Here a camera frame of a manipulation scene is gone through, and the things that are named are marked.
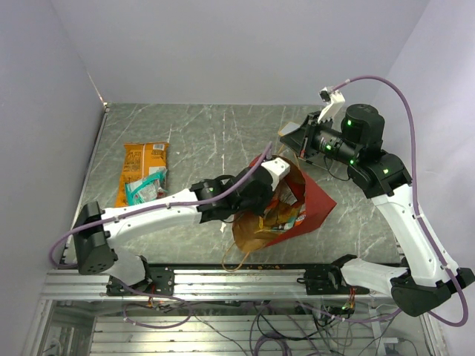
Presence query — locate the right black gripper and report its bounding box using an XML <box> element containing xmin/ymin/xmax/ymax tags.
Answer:
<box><xmin>281</xmin><ymin>111</ymin><xmax>360</xmax><ymax>165</ymax></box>

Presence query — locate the red paper bag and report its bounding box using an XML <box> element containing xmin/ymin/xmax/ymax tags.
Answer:
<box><xmin>221</xmin><ymin>156</ymin><xmax>336</xmax><ymax>272</ymax></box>

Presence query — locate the teal snack packet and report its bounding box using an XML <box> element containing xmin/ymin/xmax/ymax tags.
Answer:
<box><xmin>125</xmin><ymin>167</ymin><xmax>168</xmax><ymax>205</ymax></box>

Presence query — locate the orange kettle chips bag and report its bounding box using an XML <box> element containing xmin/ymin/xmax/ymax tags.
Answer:
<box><xmin>114</xmin><ymin>142</ymin><xmax>169</xmax><ymax>208</ymax></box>

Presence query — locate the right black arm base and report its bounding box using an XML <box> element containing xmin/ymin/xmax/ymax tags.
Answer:
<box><xmin>296</xmin><ymin>265</ymin><xmax>342</xmax><ymax>295</ymax></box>

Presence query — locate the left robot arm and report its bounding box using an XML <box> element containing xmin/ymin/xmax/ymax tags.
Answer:
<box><xmin>73</xmin><ymin>162</ymin><xmax>282</xmax><ymax>294</ymax></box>

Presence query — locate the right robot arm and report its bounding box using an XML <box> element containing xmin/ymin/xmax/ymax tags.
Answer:
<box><xmin>279</xmin><ymin>104</ymin><xmax>474</xmax><ymax>317</ymax></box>

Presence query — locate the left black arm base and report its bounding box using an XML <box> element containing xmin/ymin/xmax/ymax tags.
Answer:
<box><xmin>106</xmin><ymin>264</ymin><xmax>174</xmax><ymax>297</ymax></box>

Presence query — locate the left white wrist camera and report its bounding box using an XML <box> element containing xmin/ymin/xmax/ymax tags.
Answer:
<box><xmin>261</xmin><ymin>157</ymin><xmax>290</xmax><ymax>191</ymax></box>

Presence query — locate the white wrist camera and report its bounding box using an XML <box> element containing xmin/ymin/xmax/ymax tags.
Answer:
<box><xmin>317</xmin><ymin>87</ymin><xmax>345</xmax><ymax>124</ymax></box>
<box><xmin>261</xmin><ymin>157</ymin><xmax>290</xmax><ymax>191</ymax></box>

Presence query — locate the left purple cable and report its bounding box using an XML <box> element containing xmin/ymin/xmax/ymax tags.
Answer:
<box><xmin>48</xmin><ymin>142</ymin><xmax>274</xmax><ymax>297</ymax></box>

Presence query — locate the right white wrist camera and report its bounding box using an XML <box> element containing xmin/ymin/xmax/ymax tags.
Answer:
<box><xmin>317</xmin><ymin>87</ymin><xmax>345</xmax><ymax>124</ymax></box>

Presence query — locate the aluminium frame rail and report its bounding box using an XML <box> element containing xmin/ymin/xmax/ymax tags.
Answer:
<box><xmin>40</xmin><ymin>268</ymin><xmax>416</xmax><ymax>302</ymax></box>

